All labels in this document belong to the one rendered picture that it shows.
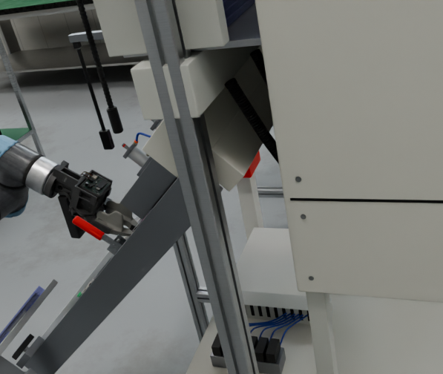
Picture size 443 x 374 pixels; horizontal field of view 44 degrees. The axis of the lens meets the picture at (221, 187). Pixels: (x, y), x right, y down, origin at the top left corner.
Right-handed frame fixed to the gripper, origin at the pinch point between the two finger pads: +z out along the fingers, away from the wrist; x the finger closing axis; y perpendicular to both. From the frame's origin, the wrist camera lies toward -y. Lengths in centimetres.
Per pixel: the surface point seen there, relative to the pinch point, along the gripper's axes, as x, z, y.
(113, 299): -21.0, 5.7, 3.9
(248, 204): 83, 21, -42
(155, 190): -17.0, 4.8, 28.1
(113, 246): -18.1, 1.8, 13.0
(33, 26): 480, -311, -258
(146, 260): -21.0, 8.5, 17.2
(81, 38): 10.1, -25.6, 30.7
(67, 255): 103, -50, -145
